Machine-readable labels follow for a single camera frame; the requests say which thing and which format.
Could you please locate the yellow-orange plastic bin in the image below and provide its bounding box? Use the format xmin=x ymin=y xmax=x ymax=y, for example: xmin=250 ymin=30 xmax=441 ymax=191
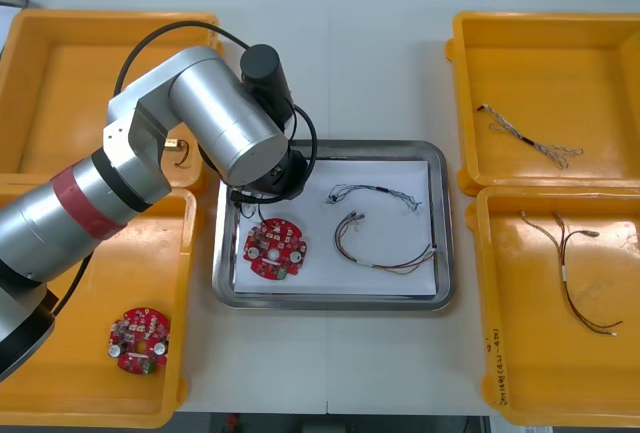
xmin=465 ymin=185 xmax=640 ymax=427
xmin=0 ymin=175 xmax=200 ymax=429
xmin=0 ymin=7 xmax=222 ymax=190
xmin=445 ymin=10 xmax=640 ymax=199

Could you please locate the white-grey twisted wire harness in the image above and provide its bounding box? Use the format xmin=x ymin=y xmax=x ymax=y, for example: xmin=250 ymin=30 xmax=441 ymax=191
xmin=476 ymin=103 xmax=585 ymax=170

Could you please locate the round red circuit board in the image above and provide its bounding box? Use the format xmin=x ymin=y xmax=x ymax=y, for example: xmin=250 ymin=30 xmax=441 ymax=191
xmin=108 ymin=306 xmax=172 ymax=376
xmin=242 ymin=217 xmax=308 ymax=282

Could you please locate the steel tray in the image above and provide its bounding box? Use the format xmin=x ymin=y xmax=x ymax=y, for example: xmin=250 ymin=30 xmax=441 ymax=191
xmin=212 ymin=139 xmax=456 ymax=311

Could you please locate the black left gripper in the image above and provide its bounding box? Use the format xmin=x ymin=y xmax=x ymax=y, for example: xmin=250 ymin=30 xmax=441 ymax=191
xmin=229 ymin=148 xmax=310 ymax=201

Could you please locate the red black green-yellow wire harness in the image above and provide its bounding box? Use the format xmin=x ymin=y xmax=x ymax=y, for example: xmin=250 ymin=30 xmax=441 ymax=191
xmin=333 ymin=209 xmax=446 ymax=275
xmin=519 ymin=210 xmax=627 ymax=338

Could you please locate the small metal solenoid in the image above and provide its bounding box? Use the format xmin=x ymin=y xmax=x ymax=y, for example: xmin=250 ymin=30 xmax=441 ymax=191
xmin=163 ymin=135 xmax=194 ymax=171

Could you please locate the black blue-white wire harness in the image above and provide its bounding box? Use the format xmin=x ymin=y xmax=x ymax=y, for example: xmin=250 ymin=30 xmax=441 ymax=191
xmin=319 ymin=181 xmax=427 ymax=215

